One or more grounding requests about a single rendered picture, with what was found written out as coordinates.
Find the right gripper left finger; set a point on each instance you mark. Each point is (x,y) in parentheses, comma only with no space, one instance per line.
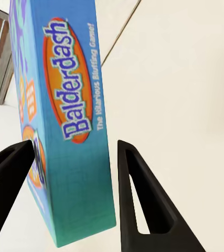
(15,163)

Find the board game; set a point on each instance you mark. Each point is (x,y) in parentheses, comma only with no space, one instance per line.
(58,77)

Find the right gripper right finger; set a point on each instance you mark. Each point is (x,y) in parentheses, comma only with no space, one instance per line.
(168,230)

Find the bed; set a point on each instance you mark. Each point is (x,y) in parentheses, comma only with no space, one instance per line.
(162,64)

